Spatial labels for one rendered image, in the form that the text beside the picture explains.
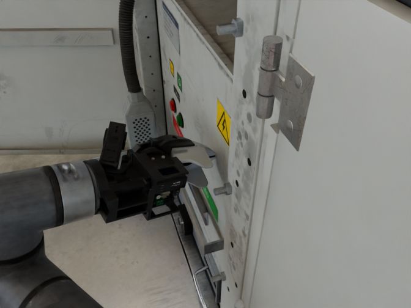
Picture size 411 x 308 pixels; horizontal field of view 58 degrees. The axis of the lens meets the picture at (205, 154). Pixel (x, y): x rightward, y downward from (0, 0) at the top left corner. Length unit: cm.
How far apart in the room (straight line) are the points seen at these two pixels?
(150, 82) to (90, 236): 43
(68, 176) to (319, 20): 35
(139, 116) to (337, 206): 76
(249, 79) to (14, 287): 34
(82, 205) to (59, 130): 79
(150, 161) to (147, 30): 51
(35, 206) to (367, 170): 36
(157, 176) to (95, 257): 52
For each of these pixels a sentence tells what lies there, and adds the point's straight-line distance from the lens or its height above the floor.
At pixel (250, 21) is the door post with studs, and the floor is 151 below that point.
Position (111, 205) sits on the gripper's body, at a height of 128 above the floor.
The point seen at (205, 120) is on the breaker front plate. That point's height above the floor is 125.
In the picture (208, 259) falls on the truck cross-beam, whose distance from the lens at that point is 83.
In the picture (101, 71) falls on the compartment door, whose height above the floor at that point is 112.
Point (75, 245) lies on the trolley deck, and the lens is 99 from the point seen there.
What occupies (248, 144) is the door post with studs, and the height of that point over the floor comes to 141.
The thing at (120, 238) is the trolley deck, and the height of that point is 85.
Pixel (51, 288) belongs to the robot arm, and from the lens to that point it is 46.
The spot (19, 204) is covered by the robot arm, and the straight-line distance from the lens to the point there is 44.
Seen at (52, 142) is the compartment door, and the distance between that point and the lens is 127.
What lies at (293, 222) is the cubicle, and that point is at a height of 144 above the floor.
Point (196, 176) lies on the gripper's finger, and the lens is 57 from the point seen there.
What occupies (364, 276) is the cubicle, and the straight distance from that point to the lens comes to 19.
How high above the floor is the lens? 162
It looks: 42 degrees down
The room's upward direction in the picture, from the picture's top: straight up
